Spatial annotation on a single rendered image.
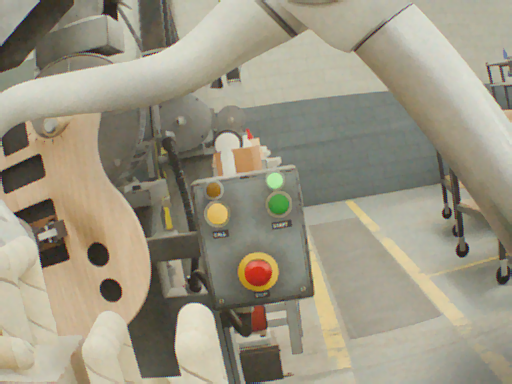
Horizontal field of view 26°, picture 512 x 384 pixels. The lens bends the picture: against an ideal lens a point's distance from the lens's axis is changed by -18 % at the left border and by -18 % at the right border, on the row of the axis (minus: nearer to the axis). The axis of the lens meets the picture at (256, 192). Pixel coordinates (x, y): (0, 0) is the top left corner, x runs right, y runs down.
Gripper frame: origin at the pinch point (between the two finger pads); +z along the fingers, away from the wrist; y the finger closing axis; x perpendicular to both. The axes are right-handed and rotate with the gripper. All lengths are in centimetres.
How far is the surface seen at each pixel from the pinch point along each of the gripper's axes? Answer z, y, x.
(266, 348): 354, 11, -83
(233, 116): 942, 18, 29
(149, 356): 33.2, 6.8, -27.3
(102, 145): 17.1, 13.7, 10.0
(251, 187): 15.7, 34.2, -3.7
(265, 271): 13.2, 32.3, -15.9
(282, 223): 15.8, 36.8, -10.1
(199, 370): -88, 28, -12
